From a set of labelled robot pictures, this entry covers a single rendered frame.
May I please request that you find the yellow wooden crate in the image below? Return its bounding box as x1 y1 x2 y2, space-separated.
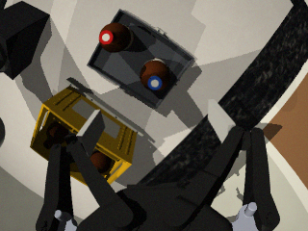
30 86 137 185

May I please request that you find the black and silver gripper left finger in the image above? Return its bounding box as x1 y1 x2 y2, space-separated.
36 110 136 231

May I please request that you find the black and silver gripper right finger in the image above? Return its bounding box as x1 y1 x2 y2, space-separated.
163 99 280 231

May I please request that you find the grey flat rail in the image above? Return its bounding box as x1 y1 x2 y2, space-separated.
65 77 144 136

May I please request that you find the brown glass bottle with white label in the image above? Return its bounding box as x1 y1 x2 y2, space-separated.
140 58 170 91

